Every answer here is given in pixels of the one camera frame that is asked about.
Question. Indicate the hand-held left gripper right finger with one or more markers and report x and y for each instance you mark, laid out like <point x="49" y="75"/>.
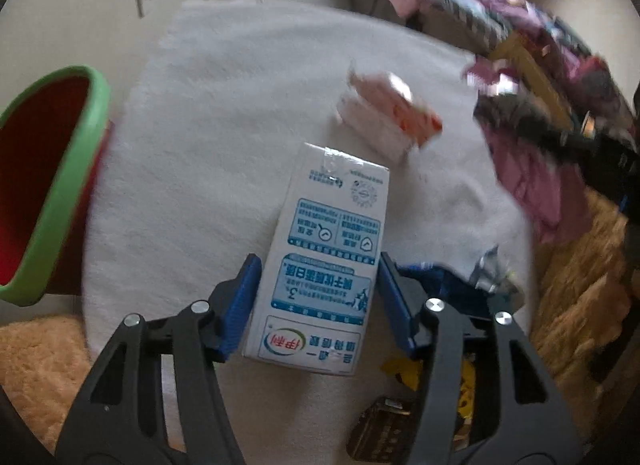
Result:
<point x="397" y="305"/>

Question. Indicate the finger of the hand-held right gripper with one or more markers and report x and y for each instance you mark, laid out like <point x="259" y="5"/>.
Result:
<point x="530" y="130"/>

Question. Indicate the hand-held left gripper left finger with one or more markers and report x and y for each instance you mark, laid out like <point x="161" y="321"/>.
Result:
<point x="240" y="310"/>

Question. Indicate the pink plastic bag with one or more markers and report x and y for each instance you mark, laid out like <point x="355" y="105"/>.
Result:
<point x="530" y="190"/>

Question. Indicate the yellow snack wrapper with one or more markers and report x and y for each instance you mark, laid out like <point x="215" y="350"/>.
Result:
<point x="402" y="372"/>

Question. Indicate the white and blue milk carton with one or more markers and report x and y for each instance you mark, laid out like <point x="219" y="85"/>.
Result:
<point x="325" y="245"/>

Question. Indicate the dark brown cigarette pack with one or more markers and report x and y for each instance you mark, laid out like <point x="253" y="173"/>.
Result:
<point x="380" y="430"/>

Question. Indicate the red bin with green rim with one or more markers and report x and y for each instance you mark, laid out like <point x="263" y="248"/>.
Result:
<point x="35" y="170"/>

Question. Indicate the orange plush blanket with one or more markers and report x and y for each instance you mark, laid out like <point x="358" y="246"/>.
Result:
<point x="575" y="295"/>

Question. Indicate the pink and white carton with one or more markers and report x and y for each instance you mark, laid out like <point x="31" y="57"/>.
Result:
<point x="385" y="115"/>

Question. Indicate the white towel mat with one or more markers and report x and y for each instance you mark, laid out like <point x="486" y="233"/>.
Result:
<point x="225" y="120"/>

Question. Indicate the light wooden frame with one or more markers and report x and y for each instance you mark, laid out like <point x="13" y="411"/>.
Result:
<point x="530" y="75"/>

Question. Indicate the white wall socket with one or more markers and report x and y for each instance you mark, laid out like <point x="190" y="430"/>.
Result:
<point x="140" y="5"/>

